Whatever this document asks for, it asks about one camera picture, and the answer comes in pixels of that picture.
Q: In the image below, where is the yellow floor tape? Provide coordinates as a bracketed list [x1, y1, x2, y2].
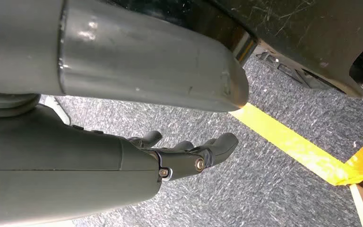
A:
[230, 103, 363, 186]

